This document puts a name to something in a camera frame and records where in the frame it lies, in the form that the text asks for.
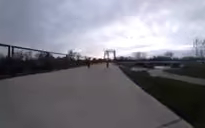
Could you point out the person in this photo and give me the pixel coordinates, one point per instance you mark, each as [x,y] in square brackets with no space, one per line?
[107,63]
[88,63]

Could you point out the bridge tower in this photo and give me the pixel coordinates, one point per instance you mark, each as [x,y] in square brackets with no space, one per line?
[109,54]

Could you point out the grey concrete path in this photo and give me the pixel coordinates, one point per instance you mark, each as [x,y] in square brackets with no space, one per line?
[80,96]

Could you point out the low bridge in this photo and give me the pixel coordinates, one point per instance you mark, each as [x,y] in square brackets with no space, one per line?
[156,61]

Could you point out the row of bare trees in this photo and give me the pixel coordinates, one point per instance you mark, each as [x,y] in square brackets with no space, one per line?
[40,56]

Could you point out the dark metal railing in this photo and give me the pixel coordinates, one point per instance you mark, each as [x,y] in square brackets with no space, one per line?
[26,61]

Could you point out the pale side path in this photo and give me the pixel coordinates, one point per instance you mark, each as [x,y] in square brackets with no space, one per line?
[180,77]

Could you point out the grass strip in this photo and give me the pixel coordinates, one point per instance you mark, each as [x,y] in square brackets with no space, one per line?
[176,96]

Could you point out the grass bank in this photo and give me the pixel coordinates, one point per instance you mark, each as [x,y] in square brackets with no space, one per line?
[193,70]

